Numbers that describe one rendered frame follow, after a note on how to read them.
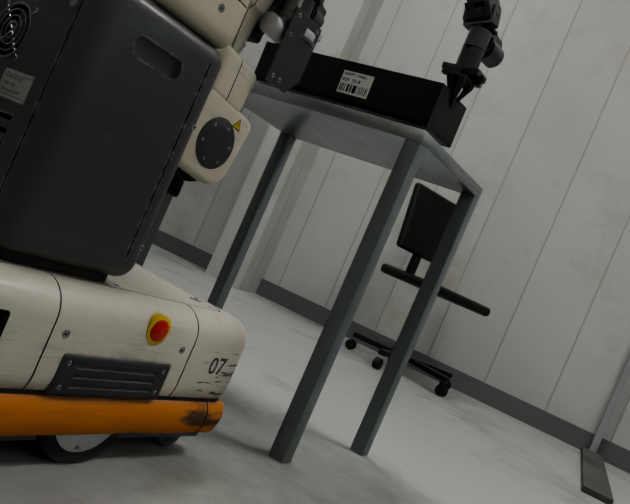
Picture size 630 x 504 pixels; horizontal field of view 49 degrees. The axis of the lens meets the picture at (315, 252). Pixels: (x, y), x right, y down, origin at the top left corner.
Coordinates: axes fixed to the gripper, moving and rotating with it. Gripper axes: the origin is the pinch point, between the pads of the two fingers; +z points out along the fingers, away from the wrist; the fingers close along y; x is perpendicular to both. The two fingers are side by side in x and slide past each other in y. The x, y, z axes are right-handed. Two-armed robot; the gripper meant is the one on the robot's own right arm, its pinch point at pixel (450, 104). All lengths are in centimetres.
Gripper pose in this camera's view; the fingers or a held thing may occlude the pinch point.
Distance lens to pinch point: 178.3
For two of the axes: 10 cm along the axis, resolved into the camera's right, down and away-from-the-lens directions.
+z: -3.8, 9.2, 0.3
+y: -7.8, -3.4, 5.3
